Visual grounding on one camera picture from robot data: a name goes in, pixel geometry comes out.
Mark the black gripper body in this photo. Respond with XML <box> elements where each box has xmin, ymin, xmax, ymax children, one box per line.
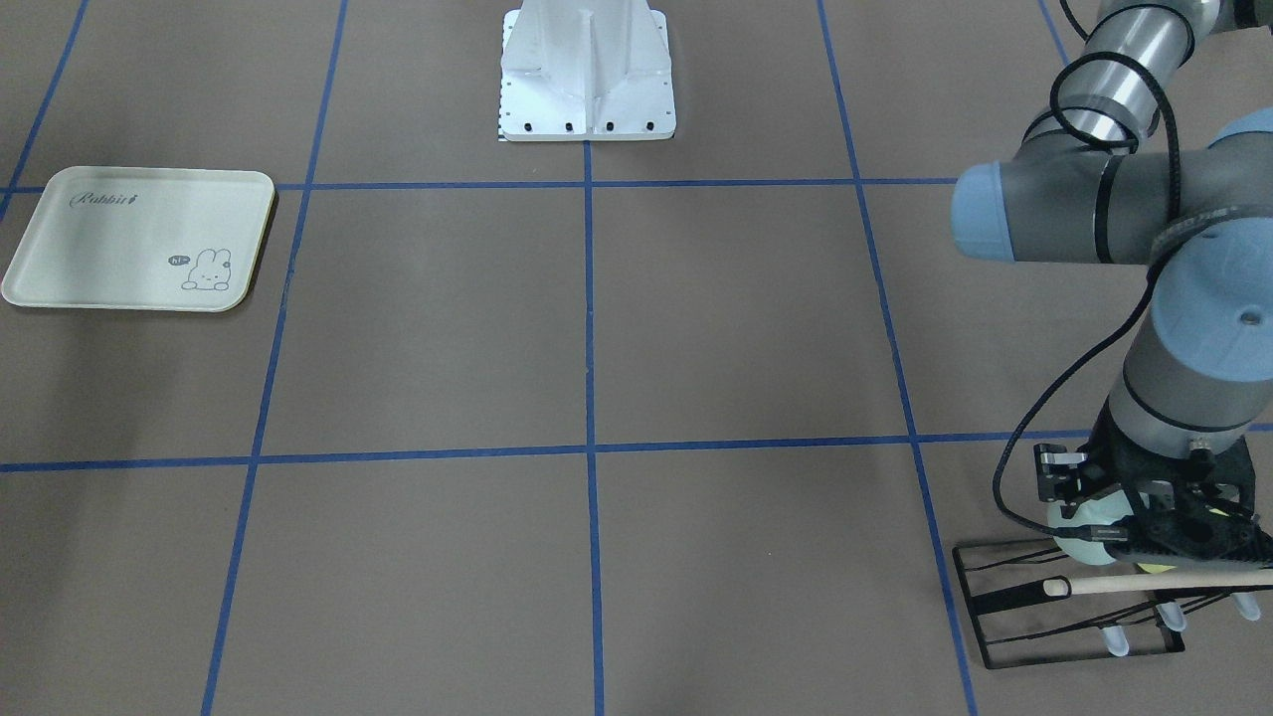
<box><xmin>1032</xmin><ymin>423</ymin><xmax>1270</xmax><ymax>563</ymax></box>

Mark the green plastic cup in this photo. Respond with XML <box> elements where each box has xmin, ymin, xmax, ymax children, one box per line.
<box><xmin>1046</xmin><ymin>480</ymin><xmax>1180</xmax><ymax>567</ymax></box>

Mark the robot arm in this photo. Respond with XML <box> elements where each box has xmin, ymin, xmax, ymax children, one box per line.
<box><xmin>951</xmin><ymin>1</ymin><xmax>1272</xmax><ymax>569</ymax></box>

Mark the cream rabbit tray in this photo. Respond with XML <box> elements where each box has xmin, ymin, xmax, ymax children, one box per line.
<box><xmin>3</xmin><ymin>166</ymin><xmax>276</xmax><ymax>313</ymax></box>

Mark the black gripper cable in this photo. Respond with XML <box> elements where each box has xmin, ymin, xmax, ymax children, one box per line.
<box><xmin>992</xmin><ymin>0</ymin><xmax>1184</xmax><ymax>547</ymax></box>

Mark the black wire cup rack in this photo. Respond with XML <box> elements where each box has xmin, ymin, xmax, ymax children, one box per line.
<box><xmin>950</xmin><ymin>539</ymin><xmax>1270</xmax><ymax>670</ymax></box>

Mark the white pedestal column base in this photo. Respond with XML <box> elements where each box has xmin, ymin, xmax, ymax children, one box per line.
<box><xmin>496</xmin><ymin>1</ymin><xmax>677</xmax><ymax>141</ymax></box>

